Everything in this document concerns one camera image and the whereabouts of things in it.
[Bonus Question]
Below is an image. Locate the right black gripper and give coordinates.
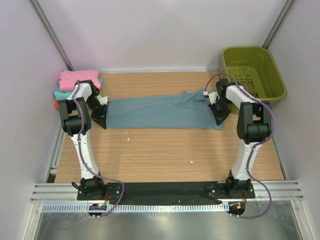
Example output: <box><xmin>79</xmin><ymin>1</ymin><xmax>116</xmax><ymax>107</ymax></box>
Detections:
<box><xmin>208</xmin><ymin>97</ymin><xmax>231</xmax><ymax>126</ymax></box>

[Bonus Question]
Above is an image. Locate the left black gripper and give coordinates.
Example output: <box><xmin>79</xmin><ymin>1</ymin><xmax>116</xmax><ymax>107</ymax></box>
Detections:
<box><xmin>85</xmin><ymin>95</ymin><xmax>108</xmax><ymax>130</ymax></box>

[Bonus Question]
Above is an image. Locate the grey-blue t-shirt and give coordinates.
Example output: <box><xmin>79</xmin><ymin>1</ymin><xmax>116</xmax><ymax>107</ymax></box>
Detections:
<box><xmin>106</xmin><ymin>89</ymin><xmax>224</xmax><ymax>131</ymax></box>

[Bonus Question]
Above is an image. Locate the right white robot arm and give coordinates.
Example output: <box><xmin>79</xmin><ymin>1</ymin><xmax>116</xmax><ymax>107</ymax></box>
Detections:
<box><xmin>204</xmin><ymin>79</ymin><xmax>273</xmax><ymax>199</ymax></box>

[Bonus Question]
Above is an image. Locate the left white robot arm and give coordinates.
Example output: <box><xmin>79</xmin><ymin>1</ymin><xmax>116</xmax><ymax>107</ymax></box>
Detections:
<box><xmin>56</xmin><ymin>80</ymin><xmax>109</xmax><ymax>200</ymax></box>

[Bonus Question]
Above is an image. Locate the orange folded t-shirt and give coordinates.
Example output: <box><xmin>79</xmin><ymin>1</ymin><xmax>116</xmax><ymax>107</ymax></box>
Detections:
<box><xmin>55</xmin><ymin>100</ymin><xmax>60</xmax><ymax>110</ymax></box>

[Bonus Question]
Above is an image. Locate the turquoise folded t-shirt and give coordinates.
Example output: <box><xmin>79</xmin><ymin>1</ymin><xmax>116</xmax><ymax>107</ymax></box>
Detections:
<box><xmin>53</xmin><ymin>76</ymin><xmax>103</xmax><ymax>101</ymax></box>

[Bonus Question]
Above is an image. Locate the pink folded t-shirt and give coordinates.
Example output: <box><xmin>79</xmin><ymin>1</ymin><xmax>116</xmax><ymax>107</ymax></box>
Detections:
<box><xmin>58</xmin><ymin>70</ymin><xmax>101</xmax><ymax>92</ymax></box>

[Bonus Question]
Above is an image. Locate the green plastic basket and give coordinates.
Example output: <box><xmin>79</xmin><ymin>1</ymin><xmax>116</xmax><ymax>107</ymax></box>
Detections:
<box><xmin>222</xmin><ymin>46</ymin><xmax>287</xmax><ymax>105</ymax></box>

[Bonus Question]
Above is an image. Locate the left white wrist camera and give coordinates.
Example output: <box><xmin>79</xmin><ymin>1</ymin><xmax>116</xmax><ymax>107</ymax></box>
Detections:
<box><xmin>97</xmin><ymin>95</ymin><xmax>110</xmax><ymax>106</ymax></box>

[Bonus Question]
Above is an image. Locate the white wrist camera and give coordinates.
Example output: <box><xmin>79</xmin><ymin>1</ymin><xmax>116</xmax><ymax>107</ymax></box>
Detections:
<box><xmin>97</xmin><ymin>95</ymin><xmax>110</xmax><ymax>106</ymax></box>
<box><xmin>203</xmin><ymin>91</ymin><xmax>219</xmax><ymax>105</ymax></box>

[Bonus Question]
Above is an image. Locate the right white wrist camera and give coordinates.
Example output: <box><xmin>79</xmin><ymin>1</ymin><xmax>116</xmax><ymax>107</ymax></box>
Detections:
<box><xmin>203</xmin><ymin>91</ymin><xmax>219</xmax><ymax>105</ymax></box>

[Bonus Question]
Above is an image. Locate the left aluminium rail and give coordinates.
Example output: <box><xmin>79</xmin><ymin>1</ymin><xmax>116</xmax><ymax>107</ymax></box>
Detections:
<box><xmin>45</xmin><ymin>125</ymin><xmax>65</xmax><ymax>184</ymax></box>

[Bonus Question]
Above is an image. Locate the aluminium rail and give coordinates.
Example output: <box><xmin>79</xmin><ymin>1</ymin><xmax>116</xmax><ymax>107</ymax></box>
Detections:
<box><xmin>30</xmin><ymin>180</ymin><xmax>304</xmax><ymax>204</ymax></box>
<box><xmin>45</xmin><ymin>125</ymin><xmax>65</xmax><ymax>184</ymax></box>

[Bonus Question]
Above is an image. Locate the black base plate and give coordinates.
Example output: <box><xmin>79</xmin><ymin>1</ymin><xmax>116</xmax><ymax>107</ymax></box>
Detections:
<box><xmin>71</xmin><ymin>180</ymin><xmax>256</xmax><ymax>206</ymax></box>

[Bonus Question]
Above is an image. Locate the front aluminium rail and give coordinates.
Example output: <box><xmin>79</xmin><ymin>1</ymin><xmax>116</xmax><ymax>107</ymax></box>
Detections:
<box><xmin>30</xmin><ymin>180</ymin><xmax>304</xmax><ymax>204</ymax></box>

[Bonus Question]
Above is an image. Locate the white slotted cable duct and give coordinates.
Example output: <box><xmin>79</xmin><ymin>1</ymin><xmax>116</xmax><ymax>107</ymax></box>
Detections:
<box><xmin>41</xmin><ymin>202</ymin><xmax>229</xmax><ymax>213</ymax></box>

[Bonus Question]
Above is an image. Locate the right corner aluminium post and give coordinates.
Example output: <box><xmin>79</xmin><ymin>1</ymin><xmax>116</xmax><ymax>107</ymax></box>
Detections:
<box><xmin>261</xmin><ymin>0</ymin><xmax>297</xmax><ymax>50</ymax></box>

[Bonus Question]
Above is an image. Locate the corner aluminium post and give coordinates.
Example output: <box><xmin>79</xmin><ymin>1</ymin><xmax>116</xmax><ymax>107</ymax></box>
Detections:
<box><xmin>261</xmin><ymin>0</ymin><xmax>297</xmax><ymax>50</ymax></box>
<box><xmin>28</xmin><ymin>0</ymin><xmax>75</xmax><ymax>71</ymax></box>

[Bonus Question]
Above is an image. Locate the left corner aluminium post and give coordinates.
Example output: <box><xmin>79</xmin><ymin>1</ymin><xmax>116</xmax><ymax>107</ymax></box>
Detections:
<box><xmin>28</xmin><ymin>0</ymin><xmax>75</xmax><ymax>71</ymax></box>

